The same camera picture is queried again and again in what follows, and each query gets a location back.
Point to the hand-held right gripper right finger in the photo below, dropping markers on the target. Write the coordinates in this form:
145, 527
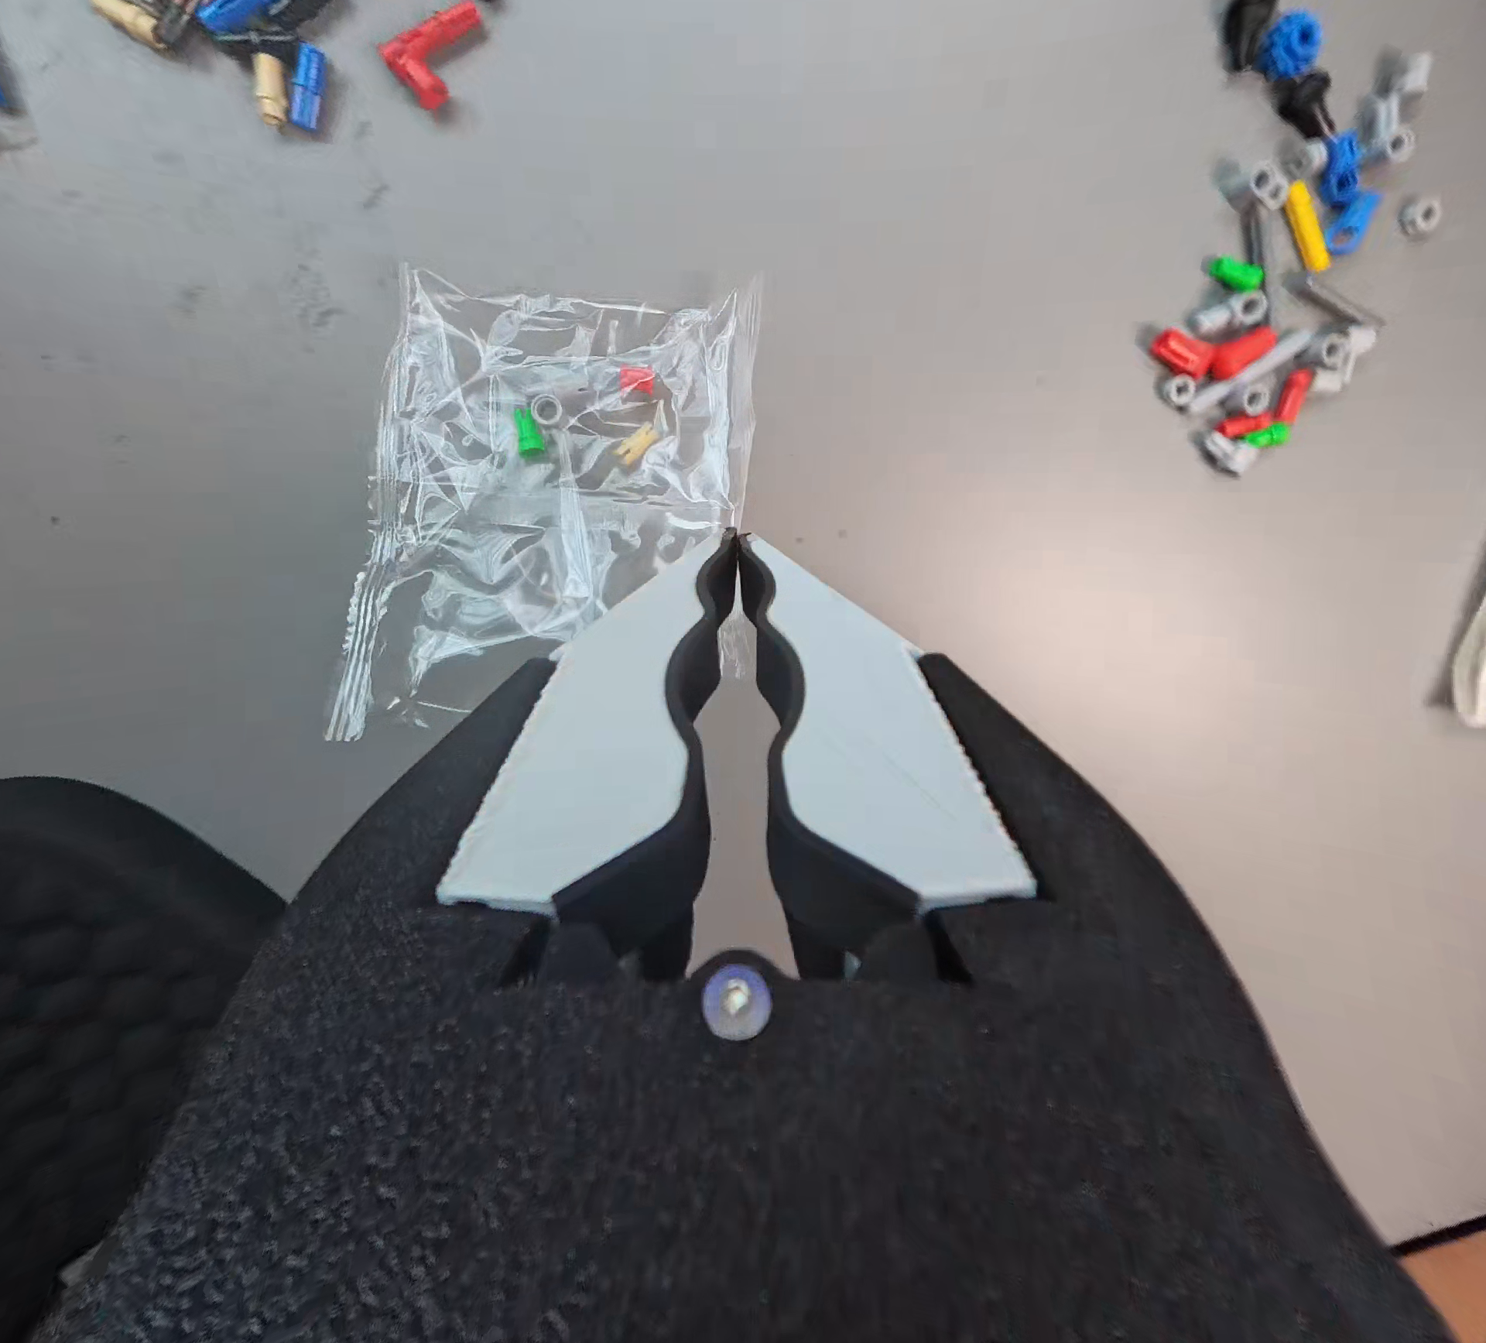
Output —
893, 774

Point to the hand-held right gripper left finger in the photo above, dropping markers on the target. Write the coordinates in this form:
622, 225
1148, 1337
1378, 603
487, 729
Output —
581, 761

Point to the small clear plastic bag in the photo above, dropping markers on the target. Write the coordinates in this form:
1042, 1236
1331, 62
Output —
464, 554

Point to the tan pin piece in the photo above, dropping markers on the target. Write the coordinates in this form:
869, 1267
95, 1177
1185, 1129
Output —
640, 444

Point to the green pin piece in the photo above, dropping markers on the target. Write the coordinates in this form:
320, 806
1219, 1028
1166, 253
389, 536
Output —
530, 435

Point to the grey bushing piece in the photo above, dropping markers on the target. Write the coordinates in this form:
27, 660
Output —
545, 411

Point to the small red piece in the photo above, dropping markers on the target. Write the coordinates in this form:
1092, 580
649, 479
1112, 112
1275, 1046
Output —
636, 382

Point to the pile of small mixed pieces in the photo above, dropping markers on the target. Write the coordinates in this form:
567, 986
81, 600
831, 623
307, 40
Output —
1305, 224

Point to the red angled pin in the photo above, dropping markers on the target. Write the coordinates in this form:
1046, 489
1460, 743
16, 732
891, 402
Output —
409, 65

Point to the grey desk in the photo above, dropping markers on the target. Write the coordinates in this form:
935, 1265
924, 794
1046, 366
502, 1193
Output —
869, 147

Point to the black mesh chair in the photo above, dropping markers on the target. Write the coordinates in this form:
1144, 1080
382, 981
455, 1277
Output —
93, 1020

